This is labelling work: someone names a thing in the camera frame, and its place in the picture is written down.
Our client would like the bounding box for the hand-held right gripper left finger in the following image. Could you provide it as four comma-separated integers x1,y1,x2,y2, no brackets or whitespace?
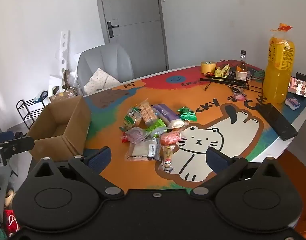
29,146,125,200

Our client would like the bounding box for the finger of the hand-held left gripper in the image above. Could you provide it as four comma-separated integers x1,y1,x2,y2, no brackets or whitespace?
0,136,35,158
0,131,26,143

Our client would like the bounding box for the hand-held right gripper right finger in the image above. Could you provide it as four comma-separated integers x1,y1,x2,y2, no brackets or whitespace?
190,147,286,200

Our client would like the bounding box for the brown cardboard box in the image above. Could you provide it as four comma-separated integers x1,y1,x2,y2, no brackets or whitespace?
26,95,91,163

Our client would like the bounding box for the black shoe rack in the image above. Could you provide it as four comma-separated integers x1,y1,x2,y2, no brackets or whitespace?
16,91,49,131

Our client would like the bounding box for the pink and purple snack packet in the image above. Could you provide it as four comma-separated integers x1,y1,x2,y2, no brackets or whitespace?
120,127,149,144

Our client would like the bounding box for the clear white snack packet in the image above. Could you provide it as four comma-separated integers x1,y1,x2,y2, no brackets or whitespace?
125,136,161,162

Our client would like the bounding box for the small cartoon snack packet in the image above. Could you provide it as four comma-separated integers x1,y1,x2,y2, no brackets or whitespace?
161,145,175,173

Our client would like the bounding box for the green and white snack packet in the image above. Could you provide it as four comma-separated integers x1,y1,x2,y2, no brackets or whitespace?
121,107,143,131

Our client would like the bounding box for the red sausage packet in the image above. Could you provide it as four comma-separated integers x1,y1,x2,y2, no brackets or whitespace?
160,130,182,146

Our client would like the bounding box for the white bun packet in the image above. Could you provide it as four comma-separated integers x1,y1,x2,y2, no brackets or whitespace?
167,119,191,130

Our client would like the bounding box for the dark green candy packet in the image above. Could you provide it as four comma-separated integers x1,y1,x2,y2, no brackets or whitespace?
177,106,197,122

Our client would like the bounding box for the red cloth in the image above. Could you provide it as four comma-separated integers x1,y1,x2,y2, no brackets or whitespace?
4,208,20,237

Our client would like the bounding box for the light green snack packet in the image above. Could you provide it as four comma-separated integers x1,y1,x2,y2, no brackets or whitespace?
144,119,168,138

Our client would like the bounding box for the clear cracker packet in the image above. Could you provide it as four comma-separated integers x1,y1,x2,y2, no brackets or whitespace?
138,101,160,127

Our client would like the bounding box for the black smartphone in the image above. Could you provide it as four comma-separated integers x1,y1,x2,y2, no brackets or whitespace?
255,103,299,141

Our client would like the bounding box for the brown paper clutter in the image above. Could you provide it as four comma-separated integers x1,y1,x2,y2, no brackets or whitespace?
48,69,80,103

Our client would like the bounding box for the white dotted cushion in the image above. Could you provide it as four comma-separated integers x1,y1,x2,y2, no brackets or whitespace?
83,68,122,96

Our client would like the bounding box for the black folding stand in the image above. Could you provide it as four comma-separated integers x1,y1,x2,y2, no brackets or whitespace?
199,77,265,92

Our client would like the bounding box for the yellow plastic bag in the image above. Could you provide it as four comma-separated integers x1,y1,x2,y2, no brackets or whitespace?
214,64,231,78

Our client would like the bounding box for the amber glass bottle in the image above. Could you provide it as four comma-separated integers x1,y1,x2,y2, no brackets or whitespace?
236,50,248,81

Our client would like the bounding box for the yellow tape roll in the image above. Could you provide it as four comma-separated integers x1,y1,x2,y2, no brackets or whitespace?
200,61,217,74

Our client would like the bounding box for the grey chair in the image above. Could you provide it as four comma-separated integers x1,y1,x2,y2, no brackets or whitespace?
76,43,134,96

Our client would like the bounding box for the white board with holes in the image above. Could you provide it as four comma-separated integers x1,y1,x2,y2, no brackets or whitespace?
55,30,70,81

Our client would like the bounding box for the large orange juice bottle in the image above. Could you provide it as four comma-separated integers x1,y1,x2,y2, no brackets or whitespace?
262,23,296,104

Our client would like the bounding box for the smartphone with lit screen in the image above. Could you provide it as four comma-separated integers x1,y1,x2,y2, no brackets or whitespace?
288,77,306,99

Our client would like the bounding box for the grey door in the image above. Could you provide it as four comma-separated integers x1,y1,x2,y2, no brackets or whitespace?
94,0,169,73

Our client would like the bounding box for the wooden ring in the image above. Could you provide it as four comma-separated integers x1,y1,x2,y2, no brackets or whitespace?
5,189,16,207

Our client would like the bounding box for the pink keychain with keys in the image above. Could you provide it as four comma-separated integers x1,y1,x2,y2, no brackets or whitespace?
226,85,248,102

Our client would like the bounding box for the black door handle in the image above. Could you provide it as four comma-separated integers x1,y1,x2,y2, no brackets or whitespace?
107,21,119,38

